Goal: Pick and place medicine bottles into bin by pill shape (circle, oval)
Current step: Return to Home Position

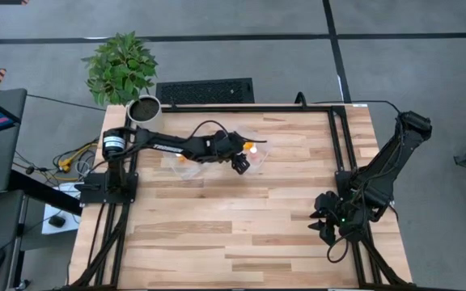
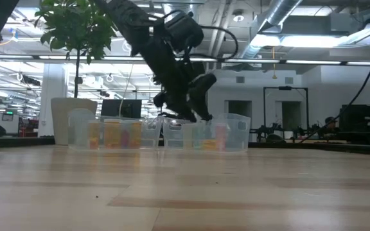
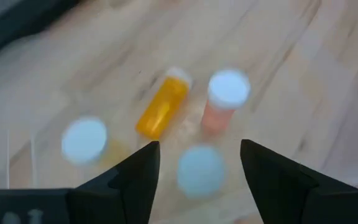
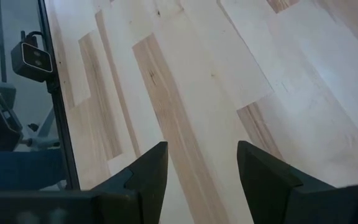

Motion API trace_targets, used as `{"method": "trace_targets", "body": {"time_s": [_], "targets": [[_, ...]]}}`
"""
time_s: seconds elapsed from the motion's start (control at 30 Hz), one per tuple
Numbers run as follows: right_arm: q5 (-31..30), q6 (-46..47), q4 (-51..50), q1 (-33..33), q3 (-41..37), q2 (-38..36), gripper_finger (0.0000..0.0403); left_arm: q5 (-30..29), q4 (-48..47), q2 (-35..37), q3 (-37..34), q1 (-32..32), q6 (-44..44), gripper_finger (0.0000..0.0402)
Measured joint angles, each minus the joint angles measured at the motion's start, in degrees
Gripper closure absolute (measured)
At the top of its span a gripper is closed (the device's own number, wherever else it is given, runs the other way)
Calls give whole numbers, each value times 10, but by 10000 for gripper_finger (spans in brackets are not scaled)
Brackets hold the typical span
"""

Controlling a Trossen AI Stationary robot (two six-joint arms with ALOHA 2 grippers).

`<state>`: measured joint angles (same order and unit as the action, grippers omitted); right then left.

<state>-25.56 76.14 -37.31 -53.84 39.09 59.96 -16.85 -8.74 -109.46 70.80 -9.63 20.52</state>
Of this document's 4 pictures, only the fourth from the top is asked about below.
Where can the black table-level camera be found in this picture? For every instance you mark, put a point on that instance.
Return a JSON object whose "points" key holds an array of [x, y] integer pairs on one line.
{"points": [[31, 59]]}

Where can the black aluminium frame rail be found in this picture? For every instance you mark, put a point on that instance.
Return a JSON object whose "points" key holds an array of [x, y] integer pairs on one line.
{"points": [[57, 102]]}

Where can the grey office chair base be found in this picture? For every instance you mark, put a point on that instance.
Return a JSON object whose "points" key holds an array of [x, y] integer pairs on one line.
{"points": [[42, 141]]}

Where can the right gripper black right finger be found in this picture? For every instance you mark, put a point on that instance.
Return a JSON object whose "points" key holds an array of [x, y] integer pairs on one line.
{"points": [[266, 186]]}

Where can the blue cloth object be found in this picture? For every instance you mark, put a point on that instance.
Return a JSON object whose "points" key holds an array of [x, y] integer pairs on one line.
{"points": [[20, 169]]}

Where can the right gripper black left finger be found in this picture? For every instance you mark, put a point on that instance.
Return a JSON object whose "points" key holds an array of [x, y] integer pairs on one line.
{"points": [[151, 180]]}

